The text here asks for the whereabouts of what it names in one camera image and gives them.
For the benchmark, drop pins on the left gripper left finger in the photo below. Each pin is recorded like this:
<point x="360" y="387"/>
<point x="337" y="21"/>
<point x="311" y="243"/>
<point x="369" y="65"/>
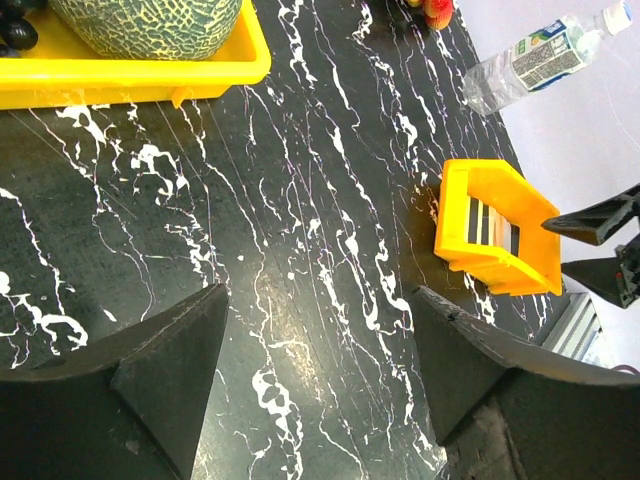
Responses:
<point x="128" y="406"/>

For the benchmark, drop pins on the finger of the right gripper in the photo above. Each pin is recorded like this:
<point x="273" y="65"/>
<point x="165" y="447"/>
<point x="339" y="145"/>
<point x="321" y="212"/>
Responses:
<point x="605" y="278"/>
<point x="596" y="224"/>

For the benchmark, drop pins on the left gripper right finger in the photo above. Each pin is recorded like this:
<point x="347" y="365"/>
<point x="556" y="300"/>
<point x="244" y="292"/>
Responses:
<point x="503" y="408"/>

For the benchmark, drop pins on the orange card box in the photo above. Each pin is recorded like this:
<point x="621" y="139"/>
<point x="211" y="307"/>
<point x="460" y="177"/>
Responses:
<point x="537" y="267"/>

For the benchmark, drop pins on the yellow fruit tray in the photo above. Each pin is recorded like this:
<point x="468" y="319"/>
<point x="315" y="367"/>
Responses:
<point x="62" y="70"/>

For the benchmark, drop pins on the stack of cards in box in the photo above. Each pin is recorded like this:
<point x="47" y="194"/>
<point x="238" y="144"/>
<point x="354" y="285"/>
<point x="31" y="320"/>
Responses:
<point x="485" y="226"/>

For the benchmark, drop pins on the clear plastic water bottle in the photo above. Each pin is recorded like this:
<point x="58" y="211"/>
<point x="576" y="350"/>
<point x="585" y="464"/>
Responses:
<point x="545" y="56"/>

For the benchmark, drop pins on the green netted melon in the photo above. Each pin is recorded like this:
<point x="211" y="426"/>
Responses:
<point x="151" y="30"/>

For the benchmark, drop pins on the black grape bunch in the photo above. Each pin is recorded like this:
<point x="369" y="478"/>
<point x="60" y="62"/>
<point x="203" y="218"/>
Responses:
<point x="17" y="33"/>

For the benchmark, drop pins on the aluminium frame rail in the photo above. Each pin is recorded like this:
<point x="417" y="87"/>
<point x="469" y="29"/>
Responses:
<point x="576" y="330"/>

